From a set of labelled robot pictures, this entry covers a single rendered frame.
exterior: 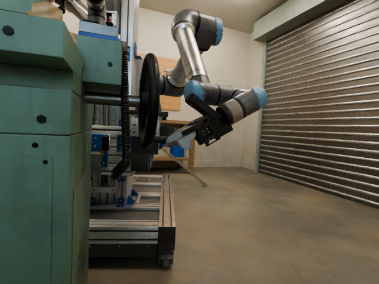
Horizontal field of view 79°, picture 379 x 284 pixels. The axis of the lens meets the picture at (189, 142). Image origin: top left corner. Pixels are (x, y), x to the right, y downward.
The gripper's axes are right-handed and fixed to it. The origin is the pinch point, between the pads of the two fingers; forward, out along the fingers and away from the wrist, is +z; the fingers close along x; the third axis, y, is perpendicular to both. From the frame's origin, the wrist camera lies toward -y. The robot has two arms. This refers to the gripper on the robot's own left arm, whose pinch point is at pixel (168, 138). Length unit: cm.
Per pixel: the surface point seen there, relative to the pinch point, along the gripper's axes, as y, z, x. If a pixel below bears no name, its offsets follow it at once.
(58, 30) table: -27.7, 12.3, -24.7
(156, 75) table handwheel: -16.9, -3.1, -8.4
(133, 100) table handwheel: -14.6, 3.5, 3.2
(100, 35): -33.0, 3.9, -0.7
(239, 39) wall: -53, -278, 346
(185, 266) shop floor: 72, 15, 45
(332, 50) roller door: 25, -267, 161
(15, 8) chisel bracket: -46.1, 18.9, 1.4
